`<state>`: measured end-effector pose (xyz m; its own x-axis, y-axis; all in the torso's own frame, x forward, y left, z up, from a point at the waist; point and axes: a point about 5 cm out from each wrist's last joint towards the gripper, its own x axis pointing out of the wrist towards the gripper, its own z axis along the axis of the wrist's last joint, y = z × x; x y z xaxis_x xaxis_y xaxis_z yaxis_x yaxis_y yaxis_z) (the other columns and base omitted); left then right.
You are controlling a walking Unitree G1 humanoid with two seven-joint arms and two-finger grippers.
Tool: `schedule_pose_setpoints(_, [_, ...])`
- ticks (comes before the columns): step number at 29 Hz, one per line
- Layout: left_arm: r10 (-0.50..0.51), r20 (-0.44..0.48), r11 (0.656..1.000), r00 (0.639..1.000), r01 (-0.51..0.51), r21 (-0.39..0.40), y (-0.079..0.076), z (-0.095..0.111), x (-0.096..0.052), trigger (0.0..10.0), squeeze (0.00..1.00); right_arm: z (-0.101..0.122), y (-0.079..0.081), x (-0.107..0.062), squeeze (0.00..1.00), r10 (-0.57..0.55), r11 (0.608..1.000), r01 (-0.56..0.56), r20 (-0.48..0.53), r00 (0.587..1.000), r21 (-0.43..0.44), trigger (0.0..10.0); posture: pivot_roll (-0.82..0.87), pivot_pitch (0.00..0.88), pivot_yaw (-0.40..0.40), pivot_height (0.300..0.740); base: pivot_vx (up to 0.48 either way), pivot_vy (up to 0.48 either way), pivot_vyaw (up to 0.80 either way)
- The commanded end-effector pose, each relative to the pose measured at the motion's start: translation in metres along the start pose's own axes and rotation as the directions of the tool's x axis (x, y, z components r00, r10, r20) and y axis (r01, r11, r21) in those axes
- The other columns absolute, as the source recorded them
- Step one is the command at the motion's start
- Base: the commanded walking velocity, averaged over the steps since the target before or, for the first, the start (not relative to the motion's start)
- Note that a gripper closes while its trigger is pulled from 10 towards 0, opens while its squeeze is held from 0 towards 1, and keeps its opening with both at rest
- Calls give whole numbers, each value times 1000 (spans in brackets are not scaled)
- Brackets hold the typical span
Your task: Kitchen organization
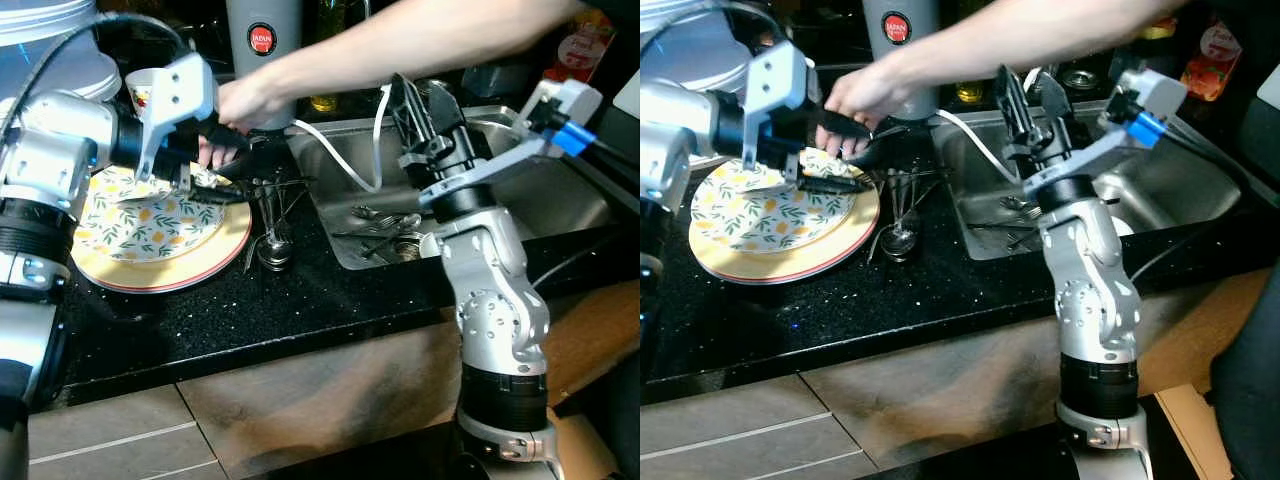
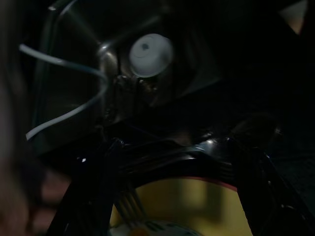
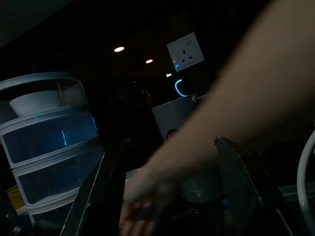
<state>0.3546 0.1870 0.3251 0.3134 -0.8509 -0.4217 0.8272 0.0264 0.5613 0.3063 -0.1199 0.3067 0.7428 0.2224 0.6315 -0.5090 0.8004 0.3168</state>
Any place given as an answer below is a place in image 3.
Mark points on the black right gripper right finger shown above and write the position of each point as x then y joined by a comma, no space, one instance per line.
236,186

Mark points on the white printed mug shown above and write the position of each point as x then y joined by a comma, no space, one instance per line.
199,190

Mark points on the grey canister with red logo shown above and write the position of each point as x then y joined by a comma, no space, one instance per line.
167,115

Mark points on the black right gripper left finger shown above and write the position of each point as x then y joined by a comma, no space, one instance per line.
101,196

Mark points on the white tiered storage container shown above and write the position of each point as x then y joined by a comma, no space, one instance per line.
49,157

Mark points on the bare person hand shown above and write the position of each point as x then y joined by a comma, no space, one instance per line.
145,204

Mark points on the white bowl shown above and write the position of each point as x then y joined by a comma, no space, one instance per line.
37,102

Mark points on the white wall socket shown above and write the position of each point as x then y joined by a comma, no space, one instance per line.
185,51

